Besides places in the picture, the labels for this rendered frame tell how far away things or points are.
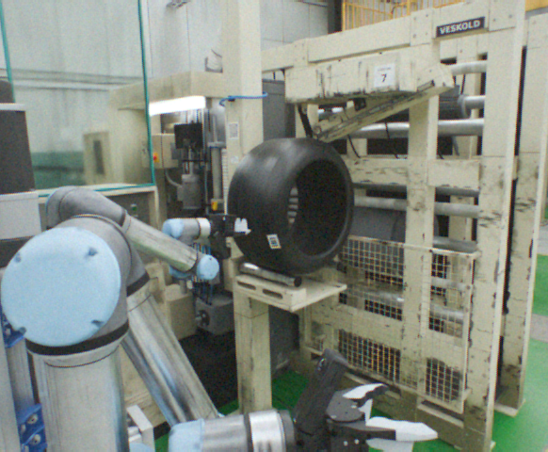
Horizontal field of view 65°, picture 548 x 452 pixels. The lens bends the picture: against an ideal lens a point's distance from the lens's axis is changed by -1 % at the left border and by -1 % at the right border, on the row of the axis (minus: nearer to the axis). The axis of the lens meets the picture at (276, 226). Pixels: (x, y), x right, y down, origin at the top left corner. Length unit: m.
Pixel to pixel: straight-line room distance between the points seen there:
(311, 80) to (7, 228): 1.49
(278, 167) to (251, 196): 0.15
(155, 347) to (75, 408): 0.16
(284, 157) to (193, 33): 10.41
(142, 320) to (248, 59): 1.53
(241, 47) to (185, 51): 9.77
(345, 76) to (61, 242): 1.58
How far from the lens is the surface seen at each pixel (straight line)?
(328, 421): 0.66
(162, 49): 11.51
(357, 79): 1.89
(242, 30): 2.03
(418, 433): 0.65
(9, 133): 0.87
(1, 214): 0.88
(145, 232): 1.24
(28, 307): 0.51
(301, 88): 2.07
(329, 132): 2.12
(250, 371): 2.26
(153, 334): 0.69
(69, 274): 0.50
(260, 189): 1.62
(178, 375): 0.72
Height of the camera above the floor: 1.45
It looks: 11 degrees down
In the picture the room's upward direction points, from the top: 2 degrees counter-clockwise
